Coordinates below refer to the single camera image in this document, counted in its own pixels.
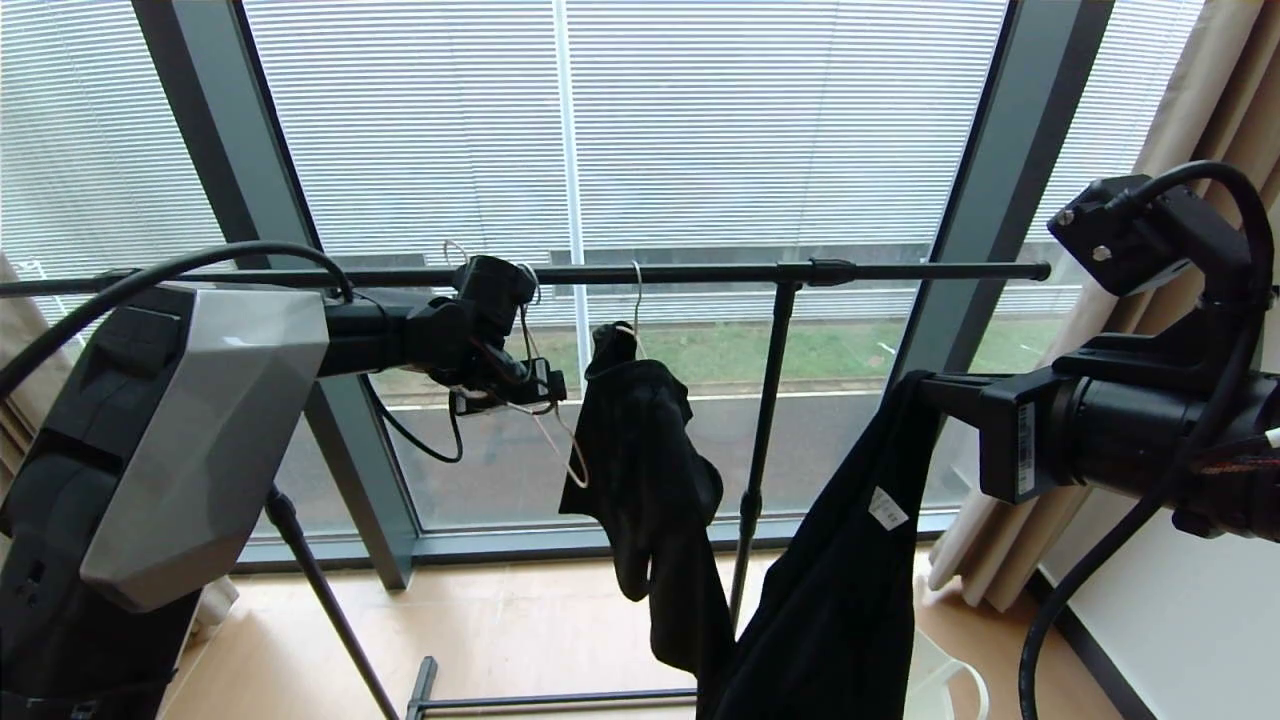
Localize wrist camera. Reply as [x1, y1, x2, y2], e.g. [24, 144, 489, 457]
[1048, 175, 1263, 393]
[505, 262, 543, 311]

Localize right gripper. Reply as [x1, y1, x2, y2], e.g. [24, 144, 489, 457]
[978, 368, 1206, 504]

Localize beige curtain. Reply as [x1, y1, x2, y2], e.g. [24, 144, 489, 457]
[0, 255, 241, 641]
[928, 0, 1280, 613]

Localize white laundry basket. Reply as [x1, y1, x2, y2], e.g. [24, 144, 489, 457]
[905, 630, 989, 720]

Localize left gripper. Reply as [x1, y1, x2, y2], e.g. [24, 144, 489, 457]
[440, 350, 568, 416]

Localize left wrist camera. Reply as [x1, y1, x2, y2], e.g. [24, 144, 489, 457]
[505, 262, 543, 311]

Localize pink clothes hanger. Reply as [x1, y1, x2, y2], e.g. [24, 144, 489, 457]
[612, 262, 649, 361]
[443, 238, 591, 491]

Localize black clothes rack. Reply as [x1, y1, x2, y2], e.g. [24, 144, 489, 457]
[0, 258, 1053, 720]

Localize black shorts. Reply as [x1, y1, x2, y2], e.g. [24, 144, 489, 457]
[558, 322, 736, 691]

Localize black garment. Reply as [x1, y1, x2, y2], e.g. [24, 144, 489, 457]
[695, 370, 946, 720]

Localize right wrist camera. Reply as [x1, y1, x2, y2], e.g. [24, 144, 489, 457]
[1048, 175, 1263, 393]

